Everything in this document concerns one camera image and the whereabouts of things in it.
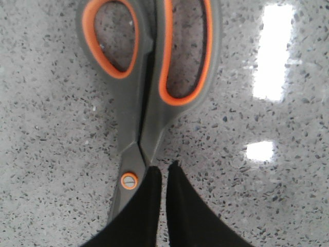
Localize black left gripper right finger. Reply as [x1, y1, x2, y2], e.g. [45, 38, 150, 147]
[166, 161, 251, 246]

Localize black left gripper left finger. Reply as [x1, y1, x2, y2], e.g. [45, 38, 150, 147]
[83, 166, 162, 247]

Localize grey orange handled scissors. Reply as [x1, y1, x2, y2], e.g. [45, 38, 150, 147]
[76, 1, 222, 221]

